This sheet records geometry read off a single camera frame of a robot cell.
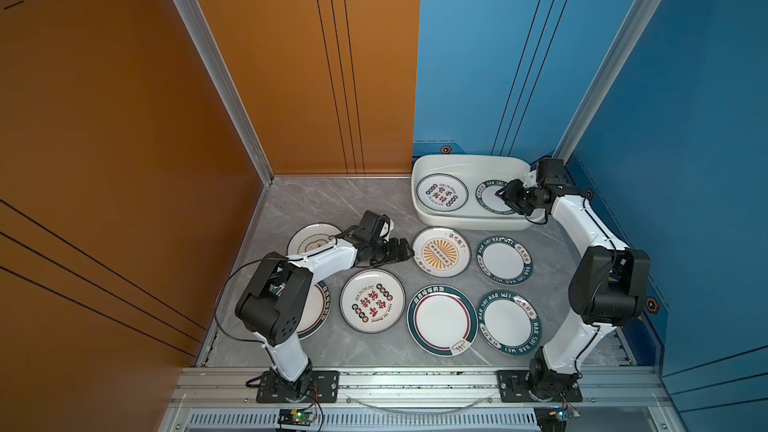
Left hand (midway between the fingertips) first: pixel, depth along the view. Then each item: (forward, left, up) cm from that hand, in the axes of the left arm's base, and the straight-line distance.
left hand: (405, 254), depth 90 cm
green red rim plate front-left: (-16, +26, -7) cm, 31 cm away
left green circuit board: (-40, +27, -9) cm, 49 cm away
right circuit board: (-40, -35, -8) cm, 53 cm away
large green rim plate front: (-18, -10, -5) cm, 21 cm away
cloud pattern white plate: (+10, +32, -6) cm, 35 cm away
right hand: (+16, -29, +11) cm, 34 cm away
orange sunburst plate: (+4, -12, -6) cm, 14 cm away
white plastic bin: (+41, -28, -3) cm, 50 cm away
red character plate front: (-12, +10, -6) cm, 17 cm away
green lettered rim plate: (+27, -31, -4) cm, 41 cm away
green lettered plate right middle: (+2, -33, -7) cm, 34 cm away
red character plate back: (+30, -15, -5) cm, 34 cm away
